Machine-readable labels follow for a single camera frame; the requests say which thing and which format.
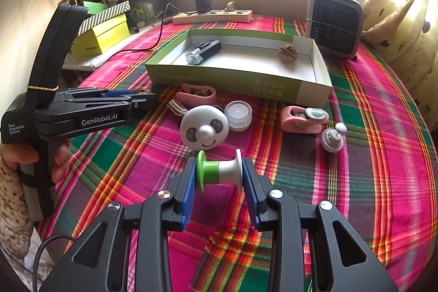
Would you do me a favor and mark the person's left hand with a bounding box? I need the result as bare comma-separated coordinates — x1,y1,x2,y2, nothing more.
0,138,73,185

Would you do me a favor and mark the white cable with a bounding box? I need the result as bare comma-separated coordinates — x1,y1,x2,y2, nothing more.
167,99,188,118

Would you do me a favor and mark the small white knob gadget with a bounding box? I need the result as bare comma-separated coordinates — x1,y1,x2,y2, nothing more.
322,123,347,153

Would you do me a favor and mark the pink clip with grey pad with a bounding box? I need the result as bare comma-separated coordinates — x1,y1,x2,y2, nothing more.
280,105,329,134

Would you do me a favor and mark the green and white spool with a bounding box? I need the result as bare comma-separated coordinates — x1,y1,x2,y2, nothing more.
196,149,244,195

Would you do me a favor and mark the yellow-green shoe box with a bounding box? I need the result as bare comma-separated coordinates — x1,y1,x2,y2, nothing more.
70,13,130,59

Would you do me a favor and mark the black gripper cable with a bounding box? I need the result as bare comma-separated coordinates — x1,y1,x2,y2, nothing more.
34,235,81,292

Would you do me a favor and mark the brown walnut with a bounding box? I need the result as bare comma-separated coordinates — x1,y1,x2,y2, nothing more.
279,44,298,63

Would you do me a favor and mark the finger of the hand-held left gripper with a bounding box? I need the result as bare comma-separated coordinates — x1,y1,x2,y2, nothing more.
82,96,159,112
56,88,153,100

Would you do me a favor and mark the white round panda gadget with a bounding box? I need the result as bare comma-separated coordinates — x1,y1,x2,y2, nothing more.
180,105,229,151

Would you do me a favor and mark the cream heart print curtain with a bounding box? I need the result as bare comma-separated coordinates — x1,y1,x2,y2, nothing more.
361,0,438,108

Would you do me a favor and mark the striped box lid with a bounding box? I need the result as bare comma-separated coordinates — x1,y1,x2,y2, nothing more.
79,1,131,29

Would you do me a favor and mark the green container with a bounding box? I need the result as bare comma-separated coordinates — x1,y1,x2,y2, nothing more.
132,1,154,22

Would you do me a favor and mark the green and white cardboard box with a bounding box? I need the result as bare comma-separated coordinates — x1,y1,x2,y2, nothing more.
145,28,333,108

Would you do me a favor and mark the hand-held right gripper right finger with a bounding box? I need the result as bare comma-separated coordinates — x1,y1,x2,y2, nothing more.
241,158,399,292

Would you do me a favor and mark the beige power strip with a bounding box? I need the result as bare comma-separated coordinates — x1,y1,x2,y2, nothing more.
173,9,253,24

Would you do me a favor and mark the person's left forearm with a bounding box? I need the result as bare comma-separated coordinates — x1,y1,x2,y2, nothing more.
0,160,35,282

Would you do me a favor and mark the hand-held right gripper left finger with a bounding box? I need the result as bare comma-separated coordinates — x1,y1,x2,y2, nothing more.
39,157,199,292

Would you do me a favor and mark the pink plastic clip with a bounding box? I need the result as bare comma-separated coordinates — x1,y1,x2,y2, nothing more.
176,83,217,106

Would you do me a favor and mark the black power strip cord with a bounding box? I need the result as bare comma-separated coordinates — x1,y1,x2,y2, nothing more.
103,3,197,65

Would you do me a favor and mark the white board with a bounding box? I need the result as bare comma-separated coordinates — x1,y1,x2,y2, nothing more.
63,52,113,71

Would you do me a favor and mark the black flashlight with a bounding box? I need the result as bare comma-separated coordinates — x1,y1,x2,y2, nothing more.
185,39,222,65

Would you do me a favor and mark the white round cap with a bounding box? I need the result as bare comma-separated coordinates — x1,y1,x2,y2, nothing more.
224,100,253,131

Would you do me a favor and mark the grey space heater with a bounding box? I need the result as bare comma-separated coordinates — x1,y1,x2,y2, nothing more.
306,0,364,60

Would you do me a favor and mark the plaid tablecloth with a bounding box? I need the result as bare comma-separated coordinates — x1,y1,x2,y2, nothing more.
36,13,438,292

